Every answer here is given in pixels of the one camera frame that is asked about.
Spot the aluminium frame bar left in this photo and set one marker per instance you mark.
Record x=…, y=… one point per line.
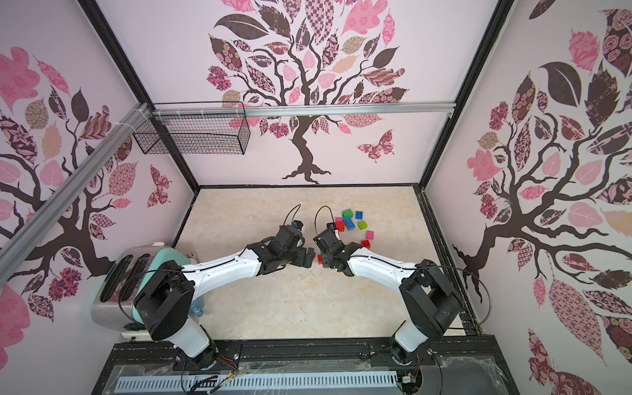
x=17, y=249

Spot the tall red lego brick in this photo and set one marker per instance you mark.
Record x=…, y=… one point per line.
x=339, y=225

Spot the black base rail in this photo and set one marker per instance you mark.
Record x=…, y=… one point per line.
x=453, y=365

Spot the aluminium frame bar back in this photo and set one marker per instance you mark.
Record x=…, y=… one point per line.
x=311, y=110

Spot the aluminium frame bar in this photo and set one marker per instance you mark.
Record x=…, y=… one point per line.
x=17, y=249
x=311, y=110

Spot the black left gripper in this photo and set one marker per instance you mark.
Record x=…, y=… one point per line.
x=302, y=255

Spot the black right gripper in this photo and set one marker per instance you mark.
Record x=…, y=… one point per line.
x=327, y=250

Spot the black wire basket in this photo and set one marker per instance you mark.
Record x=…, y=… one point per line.
x=195, y=128

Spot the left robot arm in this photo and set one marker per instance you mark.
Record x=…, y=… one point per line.
x=163, y=302

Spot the mint green toaster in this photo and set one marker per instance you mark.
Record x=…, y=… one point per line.
x=112, y=307

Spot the white slotted cable duct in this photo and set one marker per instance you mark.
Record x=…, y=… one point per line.
x=255, y=383

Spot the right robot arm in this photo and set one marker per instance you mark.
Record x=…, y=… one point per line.
x=431, y=299

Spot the long blue lego brick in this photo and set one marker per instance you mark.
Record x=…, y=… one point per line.
x=349, y=224

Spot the blue mug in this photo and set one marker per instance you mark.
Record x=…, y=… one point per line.
x=196, y=310

